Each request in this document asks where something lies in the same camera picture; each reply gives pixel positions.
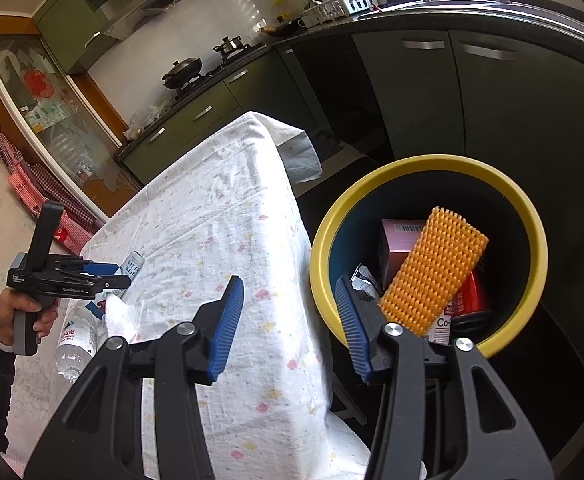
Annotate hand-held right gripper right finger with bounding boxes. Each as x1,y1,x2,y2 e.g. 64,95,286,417
334,275,555,480

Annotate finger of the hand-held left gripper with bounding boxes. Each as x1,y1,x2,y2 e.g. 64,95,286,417
84,274,132,292
59,256,122,278

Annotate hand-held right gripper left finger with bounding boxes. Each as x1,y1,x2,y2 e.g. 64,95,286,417
36,275,247,480

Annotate small white label bottle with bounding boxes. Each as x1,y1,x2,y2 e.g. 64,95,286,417
123,252,146,288

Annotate silver wrapper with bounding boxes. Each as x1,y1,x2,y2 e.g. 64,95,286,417
349,264,385,306

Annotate pink box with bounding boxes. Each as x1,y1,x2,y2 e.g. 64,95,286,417
378,219,427,292

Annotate white and red can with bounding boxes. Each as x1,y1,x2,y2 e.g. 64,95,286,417
422,314,454,345

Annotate orange bristle brush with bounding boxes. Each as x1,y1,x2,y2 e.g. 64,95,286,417
378,206,489,338

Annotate red soda can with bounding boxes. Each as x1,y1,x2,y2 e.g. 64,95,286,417
449,267,493,338

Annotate yellow-rimmed dark bin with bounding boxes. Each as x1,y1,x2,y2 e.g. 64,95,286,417
309,155,548,358

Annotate person's left hand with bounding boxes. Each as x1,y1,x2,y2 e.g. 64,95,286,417
0,290,58,346

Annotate clear plastic bottle red label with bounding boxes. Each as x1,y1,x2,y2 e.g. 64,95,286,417
54,304,101,386

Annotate red checkered cloth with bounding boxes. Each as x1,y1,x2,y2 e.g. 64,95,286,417
0,130,105,256

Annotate white floral tablecloth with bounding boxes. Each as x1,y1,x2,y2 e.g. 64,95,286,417
2,111,427,480

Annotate frosted glass sliding door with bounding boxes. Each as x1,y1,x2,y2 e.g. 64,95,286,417
0,35,140,221

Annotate clear plastic bags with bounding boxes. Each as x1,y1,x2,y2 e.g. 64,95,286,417
124,105,170,141

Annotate green base cabinet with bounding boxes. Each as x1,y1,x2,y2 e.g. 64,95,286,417
116,45,323,186

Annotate black wok with lid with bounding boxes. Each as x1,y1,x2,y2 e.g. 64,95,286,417
162,56,205,90

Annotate gas stove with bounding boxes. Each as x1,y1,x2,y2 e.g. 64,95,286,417
159,42,267,95

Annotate dark sink base cabinet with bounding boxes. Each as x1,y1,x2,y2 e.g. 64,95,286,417
349,30,584,281

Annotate steel pot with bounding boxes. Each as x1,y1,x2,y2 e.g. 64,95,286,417
214,36,245,56

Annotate dark frying pan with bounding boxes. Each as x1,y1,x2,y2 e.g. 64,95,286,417
262,17,303,38

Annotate white dish rack with dishes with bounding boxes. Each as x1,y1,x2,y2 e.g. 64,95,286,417
302,0,390,26

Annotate black kitchen countertop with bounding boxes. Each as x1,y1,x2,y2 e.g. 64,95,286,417
114,0,584,158

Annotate green wall cabinet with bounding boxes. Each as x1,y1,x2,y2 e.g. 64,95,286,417
34,0,147,76

